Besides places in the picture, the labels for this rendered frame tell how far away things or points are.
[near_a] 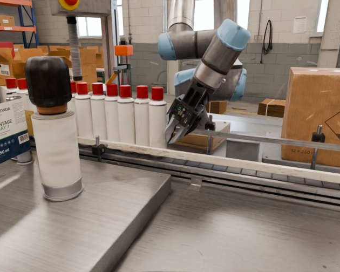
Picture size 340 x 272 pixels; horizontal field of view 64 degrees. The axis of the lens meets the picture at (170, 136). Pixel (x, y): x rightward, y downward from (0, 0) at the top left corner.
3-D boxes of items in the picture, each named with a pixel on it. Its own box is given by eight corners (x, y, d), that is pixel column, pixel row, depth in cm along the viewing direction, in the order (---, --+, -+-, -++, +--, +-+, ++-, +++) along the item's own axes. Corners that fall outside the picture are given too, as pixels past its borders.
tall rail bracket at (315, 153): (306, 188, 74) (317, 130, 69) (304, 176, 81) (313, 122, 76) (319, 190, 73) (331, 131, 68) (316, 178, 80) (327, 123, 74)
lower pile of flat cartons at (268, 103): (256, 114, 486) (257, 102, 479) (264, 108, 529) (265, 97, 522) (296, 120, 453) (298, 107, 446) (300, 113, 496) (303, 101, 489)
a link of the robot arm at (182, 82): (177, 101, 114) (175, 67, 110) (210, 100, 112) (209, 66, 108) (172, 107, 103) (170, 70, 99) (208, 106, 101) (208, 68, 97)
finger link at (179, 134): (162, 148, 77) (177, 122, 73) (169, 141, 82) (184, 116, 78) (171, 154, 77) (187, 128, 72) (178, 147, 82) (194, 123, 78)
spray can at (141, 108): (132, 152, 85) (129, 86, 79) (143, 147, 89) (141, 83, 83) (145, 156, 83) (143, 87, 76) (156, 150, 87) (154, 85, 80)
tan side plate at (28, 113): (14, 133, 99) (9, 108, 96) (16, 132, 99) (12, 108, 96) (35, 136, 95) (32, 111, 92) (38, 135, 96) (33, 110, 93)
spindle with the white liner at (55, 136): (33, 197, 61) (8, 56, 51) (62, 179, 69) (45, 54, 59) (66, 205, 58) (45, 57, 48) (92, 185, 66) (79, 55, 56)
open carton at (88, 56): (38, 93, 242) (31, 49, 230) (77, 85, 286) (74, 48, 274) (72, 96, 228) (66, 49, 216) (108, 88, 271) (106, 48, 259)
